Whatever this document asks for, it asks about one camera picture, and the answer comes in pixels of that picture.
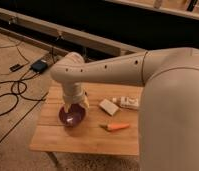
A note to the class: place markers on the black power adapter box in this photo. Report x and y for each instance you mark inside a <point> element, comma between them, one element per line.
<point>39,66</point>

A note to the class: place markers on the wooden table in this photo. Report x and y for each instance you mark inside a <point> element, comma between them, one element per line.
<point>88,137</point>

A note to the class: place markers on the white packaged box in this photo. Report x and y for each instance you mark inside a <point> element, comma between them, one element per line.
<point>126,102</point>

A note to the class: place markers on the white sponge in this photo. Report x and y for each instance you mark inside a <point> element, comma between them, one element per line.
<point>108,107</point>

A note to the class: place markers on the purple bowl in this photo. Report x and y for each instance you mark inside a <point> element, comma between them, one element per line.
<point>73,117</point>

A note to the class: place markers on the orange toy carrot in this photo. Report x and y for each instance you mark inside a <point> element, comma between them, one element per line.
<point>114,127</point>

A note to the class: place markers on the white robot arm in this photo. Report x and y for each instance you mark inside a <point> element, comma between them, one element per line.
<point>168,122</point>

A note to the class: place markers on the small black device on floor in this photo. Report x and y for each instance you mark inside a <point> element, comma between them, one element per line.
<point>15,67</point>

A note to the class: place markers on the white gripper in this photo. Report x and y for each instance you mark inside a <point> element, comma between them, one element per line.
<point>74,93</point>

